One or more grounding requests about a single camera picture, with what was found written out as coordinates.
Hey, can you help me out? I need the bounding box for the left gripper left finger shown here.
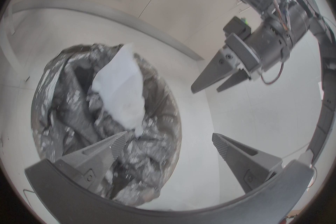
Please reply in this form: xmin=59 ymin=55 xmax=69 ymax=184
xmin=54 ymin=131 xmax=128 ymax=190

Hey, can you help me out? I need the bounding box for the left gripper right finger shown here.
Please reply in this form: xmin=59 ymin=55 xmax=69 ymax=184
xmin=212 ymin=133 xmax=284 ymax=194

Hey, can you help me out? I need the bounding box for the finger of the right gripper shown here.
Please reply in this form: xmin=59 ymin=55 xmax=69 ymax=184
xmin=191 ymin=47 xmax=239 ymax=94
xmin=216 ymin=69 xmax=249 ymax=93

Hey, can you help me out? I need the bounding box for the black plastic bag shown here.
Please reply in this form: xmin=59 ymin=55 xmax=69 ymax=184
xmin=31 ymin=44 xmax=182 ymax=205

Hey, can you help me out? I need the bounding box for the white paper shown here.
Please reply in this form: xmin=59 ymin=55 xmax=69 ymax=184
xmin=92 ymin=43 xmax=146 ymax=137

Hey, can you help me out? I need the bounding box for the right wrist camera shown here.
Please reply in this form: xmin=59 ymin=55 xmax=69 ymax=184
xmin=223 ymin=16 xmax=253 ymax=41

